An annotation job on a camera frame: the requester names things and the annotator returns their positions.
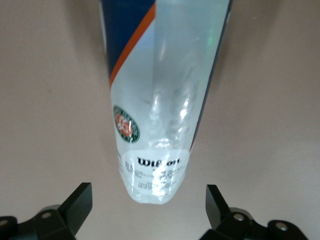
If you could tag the clear plastic tennis ball can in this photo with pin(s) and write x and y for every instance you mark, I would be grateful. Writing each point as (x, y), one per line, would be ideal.
(160, 100)

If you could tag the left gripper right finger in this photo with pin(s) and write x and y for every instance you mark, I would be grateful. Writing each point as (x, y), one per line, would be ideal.
(220, 215)

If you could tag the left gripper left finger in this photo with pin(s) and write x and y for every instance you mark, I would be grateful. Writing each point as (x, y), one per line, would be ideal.
(72, 207)

